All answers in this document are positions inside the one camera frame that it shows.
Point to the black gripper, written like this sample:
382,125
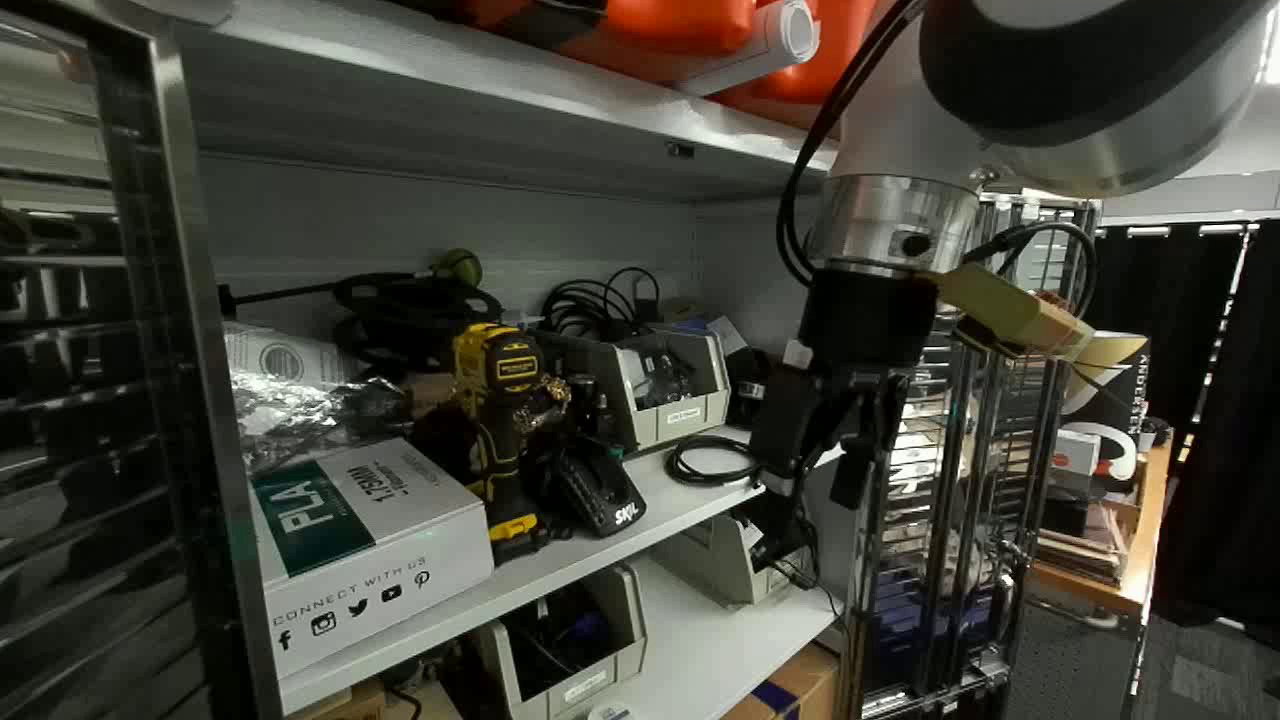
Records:
866,325

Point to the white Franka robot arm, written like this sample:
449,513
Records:
1066,80

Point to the grey plastic storage bin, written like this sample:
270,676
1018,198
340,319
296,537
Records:
661,385

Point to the small grey plastic bin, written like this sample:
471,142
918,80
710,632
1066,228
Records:
725,558

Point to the brown cardboard box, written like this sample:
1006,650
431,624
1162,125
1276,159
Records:
790,684

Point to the white shelving unit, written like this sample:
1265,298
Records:
665,643

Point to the black battery charger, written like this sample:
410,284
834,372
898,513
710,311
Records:
599,491

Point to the white round appliance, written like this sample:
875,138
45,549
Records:
1100,449

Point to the large grey plastic bin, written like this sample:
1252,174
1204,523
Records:
563,650

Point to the wooden side table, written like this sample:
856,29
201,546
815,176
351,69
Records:
1124,546

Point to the black curtain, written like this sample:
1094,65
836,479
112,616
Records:
1204,415

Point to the white plastic tube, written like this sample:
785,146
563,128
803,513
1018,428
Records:
752,51

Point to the white PLA filament box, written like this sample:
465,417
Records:
361,535

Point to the orange plastic container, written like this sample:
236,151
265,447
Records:
705,34

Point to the clear plastic bag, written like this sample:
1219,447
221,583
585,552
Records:
302,400

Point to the shiny metal shelf rack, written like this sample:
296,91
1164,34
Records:
95,400

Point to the tan wrist camera mount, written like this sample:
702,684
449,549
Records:
1026,319

